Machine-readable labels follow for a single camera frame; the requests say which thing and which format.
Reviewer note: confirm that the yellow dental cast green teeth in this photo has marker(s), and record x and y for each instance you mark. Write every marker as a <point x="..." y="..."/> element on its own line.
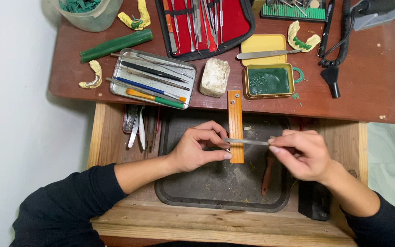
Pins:
<point x="295" y="36"/>

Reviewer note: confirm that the orange wooden bench pin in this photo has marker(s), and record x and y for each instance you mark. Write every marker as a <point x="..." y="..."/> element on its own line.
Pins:
<point x="235" y="116"/>

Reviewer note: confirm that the yellow tin lid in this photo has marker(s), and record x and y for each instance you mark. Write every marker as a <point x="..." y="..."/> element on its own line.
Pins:
<point x="262" y="43"/>

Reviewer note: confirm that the thin steel probe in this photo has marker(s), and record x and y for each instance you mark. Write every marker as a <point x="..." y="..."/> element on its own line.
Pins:
<point x="156" y="63"/>

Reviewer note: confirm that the plastic tub of green wax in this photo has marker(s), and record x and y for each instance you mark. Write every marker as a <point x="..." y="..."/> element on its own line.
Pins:
<point x="89" y="15"/>

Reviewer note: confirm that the orange and green brush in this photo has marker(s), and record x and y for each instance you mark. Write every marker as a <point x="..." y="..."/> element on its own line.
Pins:
<point x="156" y="98"/>

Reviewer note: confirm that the row of steel dental instruments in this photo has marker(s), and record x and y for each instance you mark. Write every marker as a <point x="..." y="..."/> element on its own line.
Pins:
<point x="197" y="20"/>

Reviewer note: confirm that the wooden pull-out drawer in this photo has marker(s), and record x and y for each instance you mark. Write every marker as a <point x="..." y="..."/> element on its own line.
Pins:
<point x="132" y="212"/>

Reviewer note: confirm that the small tray of hand tools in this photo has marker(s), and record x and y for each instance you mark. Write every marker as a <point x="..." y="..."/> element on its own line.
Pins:
<point x="142" y="123"/>

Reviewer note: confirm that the person's left hand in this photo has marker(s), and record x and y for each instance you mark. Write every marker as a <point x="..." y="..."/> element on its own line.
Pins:
<point x="187" y="154"/>

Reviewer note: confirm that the grey machine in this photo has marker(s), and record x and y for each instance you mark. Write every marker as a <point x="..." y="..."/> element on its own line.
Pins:
<point x="379" y="13"/>

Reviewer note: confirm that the yellow dental cast green clasp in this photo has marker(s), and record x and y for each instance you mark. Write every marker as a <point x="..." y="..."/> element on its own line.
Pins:
<point x="143" y="15"/>

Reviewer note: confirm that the black handpiece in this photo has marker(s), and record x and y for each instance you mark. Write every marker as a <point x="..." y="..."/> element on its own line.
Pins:
<point x="326" y="31"/>

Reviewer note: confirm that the steel wax knife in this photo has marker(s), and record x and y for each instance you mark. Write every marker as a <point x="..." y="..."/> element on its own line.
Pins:
<point x="262" y="54"/>

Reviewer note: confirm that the steel file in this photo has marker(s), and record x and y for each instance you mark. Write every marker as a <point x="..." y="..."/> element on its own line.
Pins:
<point x="247" y="141"/>

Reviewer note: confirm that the green wax stick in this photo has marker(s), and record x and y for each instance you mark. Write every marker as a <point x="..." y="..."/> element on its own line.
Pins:
<point x="117" y="44"/>

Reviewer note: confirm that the black box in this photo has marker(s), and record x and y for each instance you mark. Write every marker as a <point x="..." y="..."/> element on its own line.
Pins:
<point x="314" y="202"/>

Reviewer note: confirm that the rectangular steel instrument tray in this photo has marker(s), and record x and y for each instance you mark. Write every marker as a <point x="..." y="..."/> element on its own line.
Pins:
<point x="122" y="87"/>

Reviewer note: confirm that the person's right hand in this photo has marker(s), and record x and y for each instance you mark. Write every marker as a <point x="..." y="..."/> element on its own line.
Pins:
<point x="303" y="157"/>

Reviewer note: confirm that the green bur holder with burs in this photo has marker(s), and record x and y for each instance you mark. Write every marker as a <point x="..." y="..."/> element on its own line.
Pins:
<point x="293" y="13"/>

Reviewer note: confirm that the tin of green wax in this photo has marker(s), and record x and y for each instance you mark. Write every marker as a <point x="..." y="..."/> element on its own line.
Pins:
<point x="268" y="81"/>

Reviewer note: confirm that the dark metal catch tray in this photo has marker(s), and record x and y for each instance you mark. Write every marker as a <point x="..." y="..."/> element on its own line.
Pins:
<point x="218" y="185"/>

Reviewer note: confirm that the plain yellow dental cast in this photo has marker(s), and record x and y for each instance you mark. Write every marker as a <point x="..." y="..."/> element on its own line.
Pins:
<point x="96" y="73"/>

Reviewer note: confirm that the white plaster block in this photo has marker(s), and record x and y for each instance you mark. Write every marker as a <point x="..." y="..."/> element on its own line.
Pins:
<point x="214" y="77"/>

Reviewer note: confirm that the green wax crumbs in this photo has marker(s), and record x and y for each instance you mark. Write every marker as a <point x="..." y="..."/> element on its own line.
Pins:
<point x="295" y="96"/>

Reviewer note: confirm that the black brush nozzle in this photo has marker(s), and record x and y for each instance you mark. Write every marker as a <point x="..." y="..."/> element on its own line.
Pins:
<point x="331" y="80"/>

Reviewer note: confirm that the red-lined black instrument case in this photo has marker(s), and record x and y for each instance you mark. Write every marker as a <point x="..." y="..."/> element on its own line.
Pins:
<point x="233" y="20"/>

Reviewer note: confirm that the steel wax carver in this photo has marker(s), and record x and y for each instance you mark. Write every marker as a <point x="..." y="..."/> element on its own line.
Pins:
<point x="156" y="79"/>

